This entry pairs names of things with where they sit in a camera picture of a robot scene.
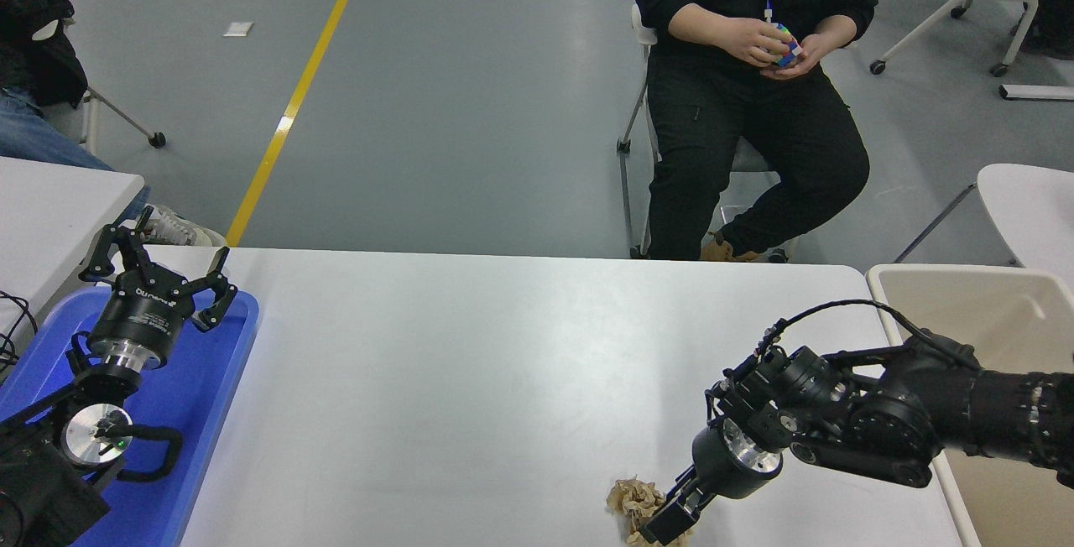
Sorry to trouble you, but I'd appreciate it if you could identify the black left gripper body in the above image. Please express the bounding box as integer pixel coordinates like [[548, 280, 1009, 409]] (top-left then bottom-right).
[[88, 270, 201, 359]]

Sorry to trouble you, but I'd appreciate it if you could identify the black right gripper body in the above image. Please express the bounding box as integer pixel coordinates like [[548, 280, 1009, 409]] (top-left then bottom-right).
[[692, 425, 769, 499]]

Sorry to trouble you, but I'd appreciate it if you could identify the tan paper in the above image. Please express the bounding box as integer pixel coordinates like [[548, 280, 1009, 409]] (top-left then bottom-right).
[[607, 477, 695, 547]]

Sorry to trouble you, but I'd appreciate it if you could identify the colourful puzzle cube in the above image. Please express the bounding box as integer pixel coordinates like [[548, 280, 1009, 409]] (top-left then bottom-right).
[[770, 23, 804, 68]]

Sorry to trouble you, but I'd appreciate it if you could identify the person's left hand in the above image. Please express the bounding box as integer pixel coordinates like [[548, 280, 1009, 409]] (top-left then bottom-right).
[[759, 34, 829, 81]]

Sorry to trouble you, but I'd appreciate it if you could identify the person's right hand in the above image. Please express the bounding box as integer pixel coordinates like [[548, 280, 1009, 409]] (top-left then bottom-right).
[[726, 18, 790, 68]]

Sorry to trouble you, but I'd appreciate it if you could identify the white rectangular side table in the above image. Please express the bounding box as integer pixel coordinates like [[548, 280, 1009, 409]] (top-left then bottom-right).
[[0, 156, 148, 338]]

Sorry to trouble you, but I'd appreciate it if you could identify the blue plastic tray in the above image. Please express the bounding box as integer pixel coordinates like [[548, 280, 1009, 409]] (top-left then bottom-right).
[[0, 285, 261, 547]]

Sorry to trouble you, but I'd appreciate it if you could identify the person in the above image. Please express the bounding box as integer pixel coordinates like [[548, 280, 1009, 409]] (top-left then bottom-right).
[[633, 0, 880, 263], [0, 0, 229, 247], [988, 0, 1074, 61]]

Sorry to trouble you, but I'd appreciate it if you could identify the large pale plastic bin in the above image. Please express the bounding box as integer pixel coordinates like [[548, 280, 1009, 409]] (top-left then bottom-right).
[[866, 263, 1074, 547]]

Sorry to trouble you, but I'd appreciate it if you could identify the white round table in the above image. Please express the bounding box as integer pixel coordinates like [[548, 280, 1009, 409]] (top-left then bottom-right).
[[894, 163, 1074, 269]]

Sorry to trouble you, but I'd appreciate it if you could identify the white flat bar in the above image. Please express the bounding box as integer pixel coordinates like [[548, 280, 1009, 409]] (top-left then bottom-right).
[[1000, 84, 1074, 102]]

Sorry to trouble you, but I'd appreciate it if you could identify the black cable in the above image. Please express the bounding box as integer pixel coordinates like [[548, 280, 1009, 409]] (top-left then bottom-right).
[[0, 291, 39, 380]]

